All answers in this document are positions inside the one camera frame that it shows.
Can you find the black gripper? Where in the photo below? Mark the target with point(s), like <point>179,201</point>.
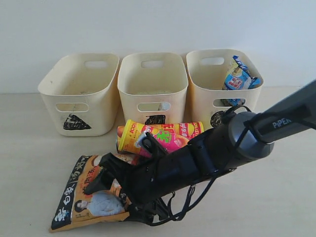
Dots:
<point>144,182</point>

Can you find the orange noodle bag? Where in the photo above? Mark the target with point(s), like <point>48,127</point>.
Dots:
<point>76,209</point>

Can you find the pink chips can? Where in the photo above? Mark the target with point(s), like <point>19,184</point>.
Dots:
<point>129,133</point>

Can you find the white milk carton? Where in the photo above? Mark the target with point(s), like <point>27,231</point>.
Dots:
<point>163,106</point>

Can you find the yellow chips can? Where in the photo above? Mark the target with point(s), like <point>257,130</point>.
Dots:
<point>186,129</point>

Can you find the blue noodle bag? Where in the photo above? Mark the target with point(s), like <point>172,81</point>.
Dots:
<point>242,86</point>

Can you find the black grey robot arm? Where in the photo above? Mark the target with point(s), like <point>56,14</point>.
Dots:
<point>241,138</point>

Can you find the cream bin triangle mark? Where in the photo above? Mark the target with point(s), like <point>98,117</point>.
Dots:
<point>80,93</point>

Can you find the cream bin square mark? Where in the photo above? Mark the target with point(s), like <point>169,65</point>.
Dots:
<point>147,79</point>

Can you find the cream bin circle mark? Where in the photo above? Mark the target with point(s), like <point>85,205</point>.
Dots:
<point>207,71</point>

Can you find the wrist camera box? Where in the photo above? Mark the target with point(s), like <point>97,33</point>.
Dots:
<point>150,148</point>

